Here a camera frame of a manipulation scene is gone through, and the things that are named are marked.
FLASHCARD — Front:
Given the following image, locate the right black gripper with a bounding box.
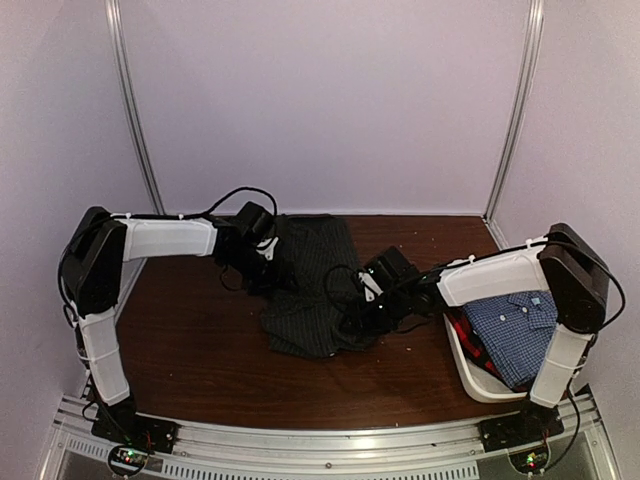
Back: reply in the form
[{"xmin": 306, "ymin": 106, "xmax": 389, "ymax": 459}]
[{"xmin": 340, "ymin": 286, "xmax": 412, "ymax": 334}]

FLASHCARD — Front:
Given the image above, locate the led circuit board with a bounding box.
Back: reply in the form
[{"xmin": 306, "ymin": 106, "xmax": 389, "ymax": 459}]
[
  {"xmin": 107, "ymin": 445, "xmax": 151, "ymax": 476},
  {"xmin": 509, "ymin": 449, "xmax": 550, "ymax": 475}
]

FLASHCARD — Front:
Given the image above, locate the left aluminium frame post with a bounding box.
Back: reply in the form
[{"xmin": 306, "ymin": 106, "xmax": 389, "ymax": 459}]
[{"xmin": 104, "ymin": 0, "xmax": 166, "ymax": 214}]

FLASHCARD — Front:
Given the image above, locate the white plastic bin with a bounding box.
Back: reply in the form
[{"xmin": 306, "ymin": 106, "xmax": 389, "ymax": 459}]
[{"xmin": 443, "ymin": 309, "xmax": 531, "ymax": 404}]

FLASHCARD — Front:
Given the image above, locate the right led circuit board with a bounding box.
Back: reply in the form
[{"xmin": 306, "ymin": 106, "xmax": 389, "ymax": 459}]
[{"xmin": 509, "ymin": 449, "xmax": 550, "ymax": 475}]

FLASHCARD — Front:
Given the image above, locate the red black plaid shirt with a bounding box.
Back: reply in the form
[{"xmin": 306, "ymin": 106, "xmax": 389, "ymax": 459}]
[{"xmin": 444, "ymin": 310, "xmax": 529, "ymax": 394}]

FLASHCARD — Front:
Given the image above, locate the left led circuit board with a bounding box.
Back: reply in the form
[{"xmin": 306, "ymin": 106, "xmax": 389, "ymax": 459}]
[{"xmin": 107, "ymin": 445, "xmax": 151, "ymax": 476}]

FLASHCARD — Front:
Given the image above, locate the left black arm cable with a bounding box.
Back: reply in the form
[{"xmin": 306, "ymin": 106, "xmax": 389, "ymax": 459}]
[{"xmin": 199, "ymin": 186, "xmax": 278, "ymax": 226}]

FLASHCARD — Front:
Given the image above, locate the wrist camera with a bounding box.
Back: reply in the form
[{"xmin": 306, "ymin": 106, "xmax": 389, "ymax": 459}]
[
  {"xmin": 356, "ymin": 271, "xmax": 383, "ymax": 303},
  {"xmin": 256, "ymin": 236, "xmax": 279, "ymax": 261}
]

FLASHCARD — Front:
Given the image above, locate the right aluminium frame post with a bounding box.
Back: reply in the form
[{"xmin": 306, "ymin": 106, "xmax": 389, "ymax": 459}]
[{"xmin": 483, "ymin": 0, "xmax": 545, "ymax": 224}]

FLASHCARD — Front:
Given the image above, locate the blue checked long sleeve shirt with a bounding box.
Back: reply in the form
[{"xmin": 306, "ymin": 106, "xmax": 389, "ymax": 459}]
[{"xmin": 462, "ymin": 291, "xmax": 558, "ymax": 390}]

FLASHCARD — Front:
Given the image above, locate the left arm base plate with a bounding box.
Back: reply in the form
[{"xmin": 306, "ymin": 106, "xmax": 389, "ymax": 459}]
[{"xmin": 91, "ymin": 412, "xmax": 178, "ymax": 454}]

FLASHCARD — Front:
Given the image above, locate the front aluminium rail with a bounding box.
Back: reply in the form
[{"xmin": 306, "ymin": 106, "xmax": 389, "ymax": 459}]
[{"xmin": 49, "ymin": 389, "xmax": 619, "ymax": 480}]

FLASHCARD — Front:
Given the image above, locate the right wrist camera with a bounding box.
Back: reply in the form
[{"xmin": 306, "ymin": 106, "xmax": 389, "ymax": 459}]
[{"xmin": 356, "ymin": 271, "xmax": 383, "ymax": 303}]

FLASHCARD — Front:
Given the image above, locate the black pinstriped long sleeve shirt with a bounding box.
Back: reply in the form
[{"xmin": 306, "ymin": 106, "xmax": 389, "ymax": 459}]
[{"xmin": 260, "ymin": 215, "xmax": 378, "ymax": 359}]

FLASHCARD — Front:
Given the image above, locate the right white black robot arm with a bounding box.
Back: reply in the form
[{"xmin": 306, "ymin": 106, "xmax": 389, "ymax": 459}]
[{"xmin": 340, "ymin": 223, "xmax": 617, "ymax": 442}]

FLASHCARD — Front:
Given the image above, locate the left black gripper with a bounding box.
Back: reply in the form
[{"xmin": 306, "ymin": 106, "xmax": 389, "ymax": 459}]
[{"xmin": 223, "ymin": 246, "xmax": 300, "ymax": 298}]

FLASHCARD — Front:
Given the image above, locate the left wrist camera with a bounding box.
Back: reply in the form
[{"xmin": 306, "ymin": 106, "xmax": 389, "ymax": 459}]
[{"xmin": 256, "ymin": 236, "xmax": 279, "ymax": 261}]

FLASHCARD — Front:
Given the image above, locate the aluminium frame post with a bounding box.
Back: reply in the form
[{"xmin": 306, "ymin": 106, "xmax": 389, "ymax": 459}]
[
  {"xmin": 104, "ymin": 0, "xmax": 166, "ymax": 214},
  {"xmin": 483, "ymin": 0, "xmax": 545, "ymax": 224}
]

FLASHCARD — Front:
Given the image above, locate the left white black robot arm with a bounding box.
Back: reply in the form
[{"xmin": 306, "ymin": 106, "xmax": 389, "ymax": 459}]
[{"xmin": 57, "ymin": 202, "xmax": 297, "ymax": 444}]

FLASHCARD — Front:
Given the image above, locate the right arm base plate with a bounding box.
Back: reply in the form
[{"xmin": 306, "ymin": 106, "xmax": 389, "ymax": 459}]
[{"xmin": 478, "ymin": 410, "xmax": 564, "ymax": 452}]

